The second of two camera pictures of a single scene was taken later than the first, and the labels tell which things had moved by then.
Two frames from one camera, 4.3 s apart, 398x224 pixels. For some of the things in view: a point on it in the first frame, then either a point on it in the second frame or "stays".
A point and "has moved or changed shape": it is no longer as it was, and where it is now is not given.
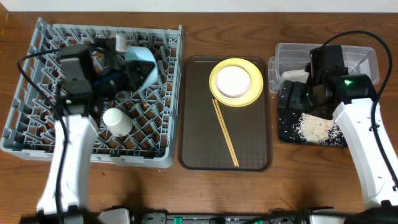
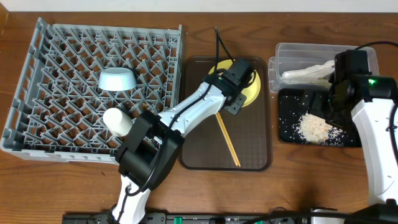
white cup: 119,123 stays
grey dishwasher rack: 139,129 stays
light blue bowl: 145,55 has moved or changed shape
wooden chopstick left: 224,130 stays
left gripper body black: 111,84 → 236,104
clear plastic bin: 294,56 stays
